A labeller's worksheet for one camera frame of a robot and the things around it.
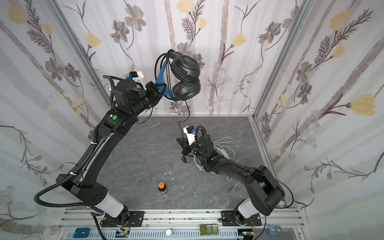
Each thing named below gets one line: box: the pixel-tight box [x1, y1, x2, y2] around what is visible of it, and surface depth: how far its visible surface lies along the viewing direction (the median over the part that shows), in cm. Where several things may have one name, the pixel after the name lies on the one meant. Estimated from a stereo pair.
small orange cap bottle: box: [158, 182, 168, 195], surface depth 78 cm
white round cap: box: [165, 228, 173, 237], surface depth 68 cm
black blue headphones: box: [154, 49, 201, 117], surface depth 48 cm
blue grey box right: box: [268, 225, 282, 236], surface depth 72 cm
